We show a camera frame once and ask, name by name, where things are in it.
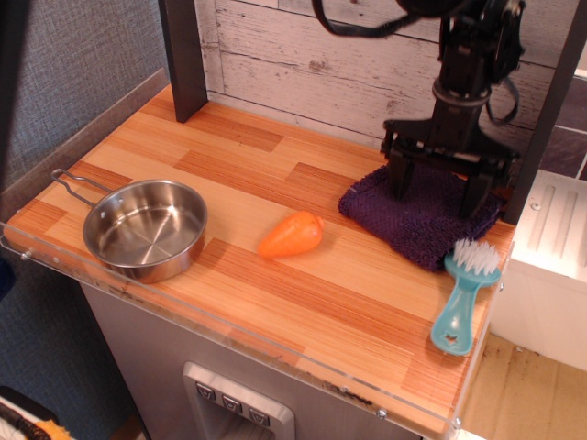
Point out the dark left support post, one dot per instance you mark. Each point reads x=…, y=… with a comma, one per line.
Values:
x=184, y=57

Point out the teal scrub brush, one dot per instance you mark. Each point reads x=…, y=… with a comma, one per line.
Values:
x=472, y=265

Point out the dark right support post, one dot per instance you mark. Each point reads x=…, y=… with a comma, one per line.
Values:
x=557, y=91

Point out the stainless steel pan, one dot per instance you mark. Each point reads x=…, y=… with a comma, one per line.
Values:
x=148, y=231

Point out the dark purple cloth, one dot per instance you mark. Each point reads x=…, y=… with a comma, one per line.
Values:
x=425, y=224

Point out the clear acrylic table guard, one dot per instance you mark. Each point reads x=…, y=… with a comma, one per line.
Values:
x=425, y=423

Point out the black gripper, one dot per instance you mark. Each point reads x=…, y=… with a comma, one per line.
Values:
x=451, y=139

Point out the dark support post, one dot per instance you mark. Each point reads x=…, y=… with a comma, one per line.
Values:
x=184, y=57
x=557, y=91

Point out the orange toy carrot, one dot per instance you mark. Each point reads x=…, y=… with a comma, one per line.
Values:
x=297, y=234

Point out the grey cabinet with buttons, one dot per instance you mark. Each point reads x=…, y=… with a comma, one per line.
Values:
x=188, y=386

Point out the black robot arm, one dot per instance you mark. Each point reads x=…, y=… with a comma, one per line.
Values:
x=479, y=47

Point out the orange fabric item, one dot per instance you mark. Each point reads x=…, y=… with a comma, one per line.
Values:
x=42, y=429

